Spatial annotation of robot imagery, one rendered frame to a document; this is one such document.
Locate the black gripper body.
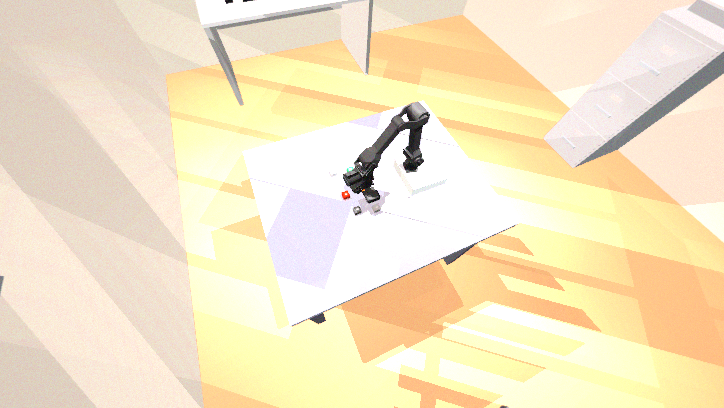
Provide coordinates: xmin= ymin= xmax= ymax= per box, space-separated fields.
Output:
xmin=362 ymin=176 xmax=380 ymax=203

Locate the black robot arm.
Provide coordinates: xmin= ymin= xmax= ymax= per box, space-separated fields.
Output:
xmin=342 ymin=102 xmax=430 ymax=194

